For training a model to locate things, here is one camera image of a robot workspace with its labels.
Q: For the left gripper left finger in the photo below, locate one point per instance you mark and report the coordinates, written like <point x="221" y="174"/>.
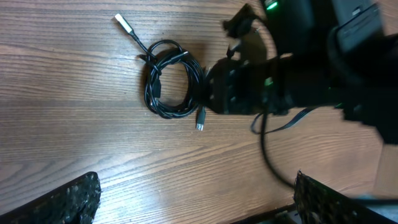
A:
<point x="74" y="202"/>

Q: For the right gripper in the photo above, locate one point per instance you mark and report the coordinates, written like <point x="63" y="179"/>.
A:
<point x="233" y="87"/>

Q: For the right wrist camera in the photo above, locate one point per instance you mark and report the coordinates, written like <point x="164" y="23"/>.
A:
<point x="241" y="23"/>

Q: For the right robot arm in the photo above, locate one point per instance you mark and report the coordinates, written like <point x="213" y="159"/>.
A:
<point x="328" y="53"/>

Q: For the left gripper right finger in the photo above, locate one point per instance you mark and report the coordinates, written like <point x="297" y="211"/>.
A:
<point x="317" y="203"/>

